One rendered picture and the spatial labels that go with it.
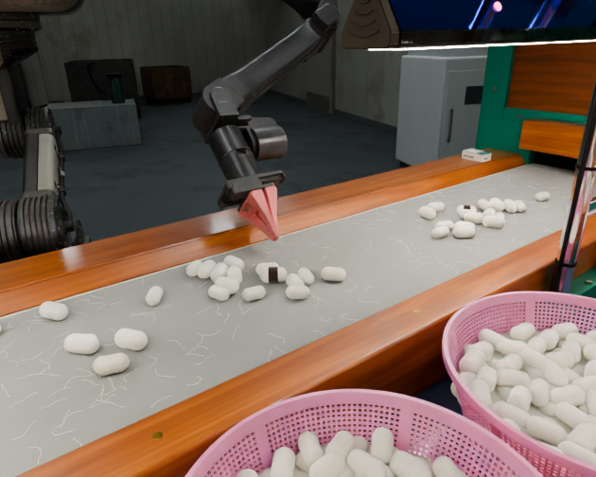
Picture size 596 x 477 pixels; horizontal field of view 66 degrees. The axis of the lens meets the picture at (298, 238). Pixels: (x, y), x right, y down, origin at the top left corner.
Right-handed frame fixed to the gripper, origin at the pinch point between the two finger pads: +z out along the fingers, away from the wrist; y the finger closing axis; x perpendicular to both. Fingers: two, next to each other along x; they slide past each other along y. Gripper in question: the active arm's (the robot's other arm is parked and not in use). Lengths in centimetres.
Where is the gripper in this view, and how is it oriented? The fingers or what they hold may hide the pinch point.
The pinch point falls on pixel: (273, 234)
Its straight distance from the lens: 71.4
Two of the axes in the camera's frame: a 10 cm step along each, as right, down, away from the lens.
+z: 4.4, 8.4, -3.1
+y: 8.2, -2.4, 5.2
